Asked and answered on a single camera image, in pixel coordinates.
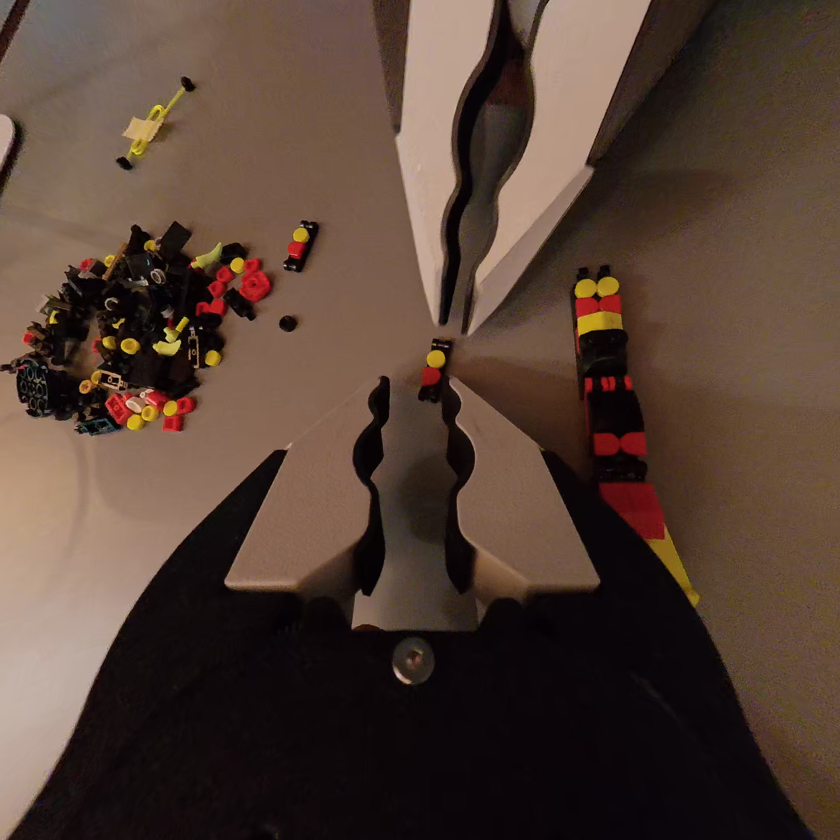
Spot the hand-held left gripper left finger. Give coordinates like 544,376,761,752
224,375,392,630

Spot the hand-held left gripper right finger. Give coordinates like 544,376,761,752
441,376,601,626

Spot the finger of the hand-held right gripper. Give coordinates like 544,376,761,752
373,0,508,327
461,0,718,334

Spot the black red yellow lego assembly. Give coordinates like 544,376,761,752
571,264,700,606

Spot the pile of loose lego pieces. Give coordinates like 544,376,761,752
0,222,273,437

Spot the yellow lego axle piece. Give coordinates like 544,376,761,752
116,77,196,172

